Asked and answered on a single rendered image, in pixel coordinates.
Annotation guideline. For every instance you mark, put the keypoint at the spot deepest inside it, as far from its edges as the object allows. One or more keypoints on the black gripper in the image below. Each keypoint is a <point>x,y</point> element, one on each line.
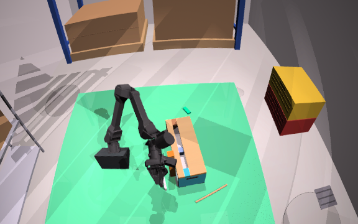
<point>156,170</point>

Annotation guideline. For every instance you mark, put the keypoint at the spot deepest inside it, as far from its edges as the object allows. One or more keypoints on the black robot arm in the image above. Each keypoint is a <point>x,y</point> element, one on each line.
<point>147,130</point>

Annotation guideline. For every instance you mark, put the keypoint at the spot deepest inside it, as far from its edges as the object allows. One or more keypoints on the small teal block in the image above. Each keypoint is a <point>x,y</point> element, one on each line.
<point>186,110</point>

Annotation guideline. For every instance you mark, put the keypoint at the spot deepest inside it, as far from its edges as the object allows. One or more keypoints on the orange rectangular bar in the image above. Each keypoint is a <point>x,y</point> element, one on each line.
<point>172,170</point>

